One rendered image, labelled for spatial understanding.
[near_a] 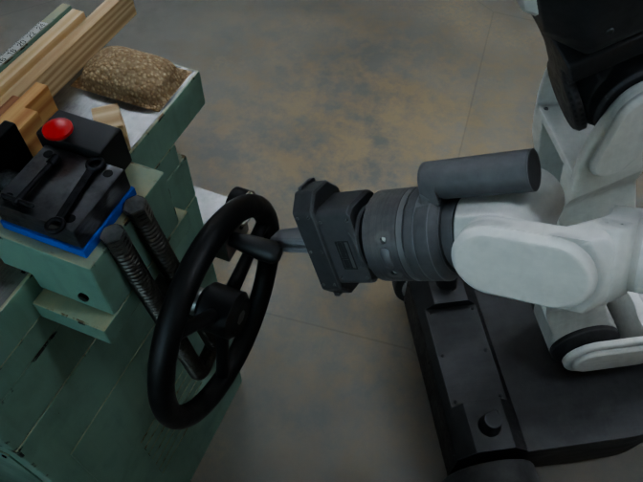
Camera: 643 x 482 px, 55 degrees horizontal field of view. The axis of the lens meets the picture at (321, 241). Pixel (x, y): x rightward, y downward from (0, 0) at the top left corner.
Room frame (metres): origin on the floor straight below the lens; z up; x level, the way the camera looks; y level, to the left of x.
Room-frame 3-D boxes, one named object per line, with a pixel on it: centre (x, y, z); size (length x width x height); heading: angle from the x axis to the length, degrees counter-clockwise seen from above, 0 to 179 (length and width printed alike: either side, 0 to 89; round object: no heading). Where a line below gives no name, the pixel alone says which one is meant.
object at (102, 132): (0.43, 0.25, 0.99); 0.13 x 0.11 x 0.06; 158
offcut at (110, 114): (0.57, 0.26, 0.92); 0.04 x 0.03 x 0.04; 20
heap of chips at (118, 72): (0.69, 0.26, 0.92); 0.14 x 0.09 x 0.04; 68
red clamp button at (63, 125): (0.46, 0.27, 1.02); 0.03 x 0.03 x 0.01
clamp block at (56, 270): (0.42, 0.26, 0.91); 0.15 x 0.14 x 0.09; 158
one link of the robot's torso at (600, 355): (0.66, -0.59, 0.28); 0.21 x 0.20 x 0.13; 98
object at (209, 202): (0.69, 0.20, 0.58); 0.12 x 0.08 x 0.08; 68
